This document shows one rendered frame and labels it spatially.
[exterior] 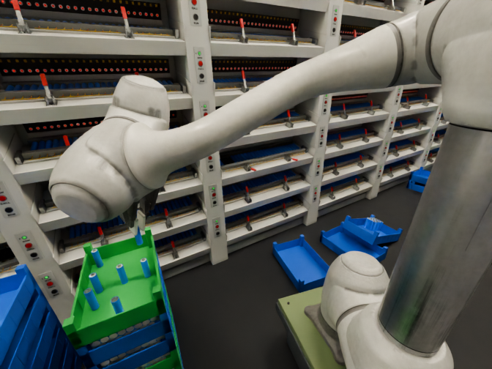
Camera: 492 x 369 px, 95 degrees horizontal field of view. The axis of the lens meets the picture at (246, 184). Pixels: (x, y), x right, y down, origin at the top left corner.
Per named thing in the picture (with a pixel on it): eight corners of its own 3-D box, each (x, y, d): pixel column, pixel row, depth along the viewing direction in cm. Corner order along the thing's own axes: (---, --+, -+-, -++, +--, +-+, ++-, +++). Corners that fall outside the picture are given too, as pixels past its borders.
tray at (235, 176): (311, 162, 138) (315, 149, 132) (220, 186, 112) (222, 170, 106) (291, 146, 151) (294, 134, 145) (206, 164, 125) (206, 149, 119)
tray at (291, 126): (314, 132, 130) (322, 108, 122) (217, 149, 104) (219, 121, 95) (293, 118, 144) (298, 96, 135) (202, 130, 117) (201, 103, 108)
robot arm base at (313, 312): (397, 339, 69) (403, 327, 67) (339, 367, 62) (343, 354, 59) (352, 291, 84) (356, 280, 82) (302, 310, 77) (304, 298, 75)
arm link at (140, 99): (124, 131, 53) (97, 162, 43) (124, 61, 44) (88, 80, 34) (170, 143, 55) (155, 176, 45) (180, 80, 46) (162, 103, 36)
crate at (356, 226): (367, 225, 156) (372, 214, 154) (397, 241, 140) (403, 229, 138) (342, 226, 140) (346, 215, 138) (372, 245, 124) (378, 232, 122)
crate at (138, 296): (167, 312, 59) (161, 290, 55) (74, 350, 51) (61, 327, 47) (154, 244, 83) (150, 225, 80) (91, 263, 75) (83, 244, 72)
